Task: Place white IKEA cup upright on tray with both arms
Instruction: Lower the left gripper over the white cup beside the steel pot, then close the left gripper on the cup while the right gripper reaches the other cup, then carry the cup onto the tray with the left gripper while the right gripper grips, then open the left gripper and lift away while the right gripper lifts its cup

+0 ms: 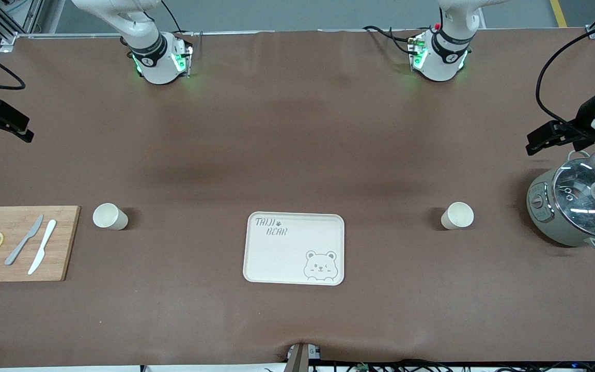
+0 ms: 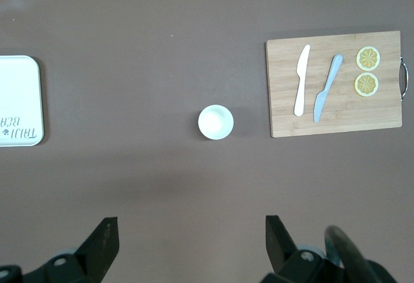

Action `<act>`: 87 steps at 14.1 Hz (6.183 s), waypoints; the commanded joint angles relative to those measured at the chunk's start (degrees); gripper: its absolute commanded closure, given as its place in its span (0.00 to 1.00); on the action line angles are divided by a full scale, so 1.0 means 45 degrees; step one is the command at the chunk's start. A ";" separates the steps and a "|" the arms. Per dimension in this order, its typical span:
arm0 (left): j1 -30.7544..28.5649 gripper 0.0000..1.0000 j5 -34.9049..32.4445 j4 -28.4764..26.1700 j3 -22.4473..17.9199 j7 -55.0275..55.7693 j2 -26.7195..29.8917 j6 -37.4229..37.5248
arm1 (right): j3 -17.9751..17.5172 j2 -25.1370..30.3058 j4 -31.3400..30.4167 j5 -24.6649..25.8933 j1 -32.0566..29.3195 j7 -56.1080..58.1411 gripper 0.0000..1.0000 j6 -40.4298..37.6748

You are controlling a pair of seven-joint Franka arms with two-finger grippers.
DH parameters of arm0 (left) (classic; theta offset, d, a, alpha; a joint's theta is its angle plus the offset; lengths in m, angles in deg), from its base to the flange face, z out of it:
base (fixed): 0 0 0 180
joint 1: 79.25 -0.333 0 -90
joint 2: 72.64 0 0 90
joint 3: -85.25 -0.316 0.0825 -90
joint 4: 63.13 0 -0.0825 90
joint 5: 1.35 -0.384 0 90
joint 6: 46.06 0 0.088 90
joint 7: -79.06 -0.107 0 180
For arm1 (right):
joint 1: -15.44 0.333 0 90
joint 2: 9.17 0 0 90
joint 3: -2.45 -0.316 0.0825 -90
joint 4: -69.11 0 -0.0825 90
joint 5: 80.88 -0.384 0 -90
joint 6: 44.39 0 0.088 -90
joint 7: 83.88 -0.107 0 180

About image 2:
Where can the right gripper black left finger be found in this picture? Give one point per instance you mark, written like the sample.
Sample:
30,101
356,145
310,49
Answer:
100,247

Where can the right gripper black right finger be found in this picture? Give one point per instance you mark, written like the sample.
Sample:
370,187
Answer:
281,254

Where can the white plastic cup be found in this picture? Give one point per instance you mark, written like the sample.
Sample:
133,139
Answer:
215,122

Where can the cream tray with bear print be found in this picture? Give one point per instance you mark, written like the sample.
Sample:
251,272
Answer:
19,95

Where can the bamboo cutting board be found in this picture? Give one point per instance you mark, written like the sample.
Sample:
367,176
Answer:
343,111

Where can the grey plastic knife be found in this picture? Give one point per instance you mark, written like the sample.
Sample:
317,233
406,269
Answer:
323,95

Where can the white plastic knife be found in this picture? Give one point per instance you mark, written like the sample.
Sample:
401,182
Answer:
300,89

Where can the yellow lemon slice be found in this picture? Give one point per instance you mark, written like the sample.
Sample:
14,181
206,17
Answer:
366,84
368,58

